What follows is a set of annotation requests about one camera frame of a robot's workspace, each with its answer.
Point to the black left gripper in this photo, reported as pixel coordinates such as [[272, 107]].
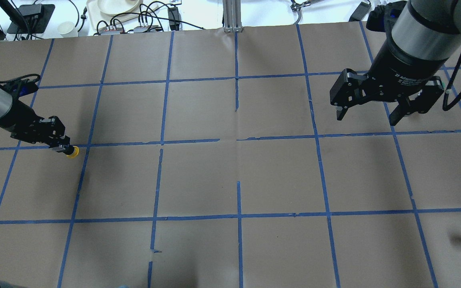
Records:
[[21, 121]]

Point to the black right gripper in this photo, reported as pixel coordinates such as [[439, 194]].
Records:
[[403, 66]]

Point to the yellow push button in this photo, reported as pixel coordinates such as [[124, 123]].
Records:
[[72, 152]]

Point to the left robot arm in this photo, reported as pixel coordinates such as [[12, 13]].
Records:
[[10, 93]]

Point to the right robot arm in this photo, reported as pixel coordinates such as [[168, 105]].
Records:
[[418, 42]]

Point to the black power adapter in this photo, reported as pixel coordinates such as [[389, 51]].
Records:
[[360, 11]]

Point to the white paper cup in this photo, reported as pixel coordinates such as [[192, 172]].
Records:
[[67, 30]]

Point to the upper usb hub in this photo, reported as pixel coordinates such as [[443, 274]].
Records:
[[111, 30]]

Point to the usb hub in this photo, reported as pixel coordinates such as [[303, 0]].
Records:
[[145, 29], [111, 30]]

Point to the beige square tray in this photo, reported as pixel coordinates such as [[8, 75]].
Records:
[[95, 15]]

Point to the lower usb hub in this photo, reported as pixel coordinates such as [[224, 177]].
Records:
[[145, 29]]

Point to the beige round plate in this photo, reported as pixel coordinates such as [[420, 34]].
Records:
[[114, 7]]

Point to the black camera stand base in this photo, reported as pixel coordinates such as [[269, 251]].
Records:
[[27, 19]]

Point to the aluminium frame post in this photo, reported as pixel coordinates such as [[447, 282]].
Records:
[[232, 16]]

